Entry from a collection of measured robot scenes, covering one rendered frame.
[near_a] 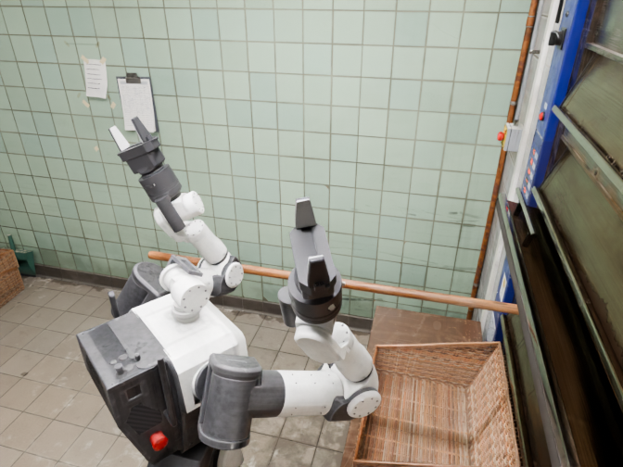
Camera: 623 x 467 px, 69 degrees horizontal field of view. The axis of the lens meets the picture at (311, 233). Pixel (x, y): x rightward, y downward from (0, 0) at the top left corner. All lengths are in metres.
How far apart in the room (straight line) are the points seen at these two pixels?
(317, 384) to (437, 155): 1.78
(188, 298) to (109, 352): 0.19
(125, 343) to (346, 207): 1.90
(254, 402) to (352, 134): 1.88
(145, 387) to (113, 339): 0.14
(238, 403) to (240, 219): 2.16
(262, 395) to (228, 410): 0.07
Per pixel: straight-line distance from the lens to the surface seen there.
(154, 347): 1.01
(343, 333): 0.91
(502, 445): 1.68
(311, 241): 0.70
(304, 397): 0.96
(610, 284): 1.09
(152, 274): 1.22
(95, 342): 1.07
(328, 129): 2.57
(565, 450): 0.83
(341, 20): 2.47
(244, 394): 0.90
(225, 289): 1.38
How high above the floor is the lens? 2.04
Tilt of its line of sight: 28 degrees down
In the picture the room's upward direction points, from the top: straight up
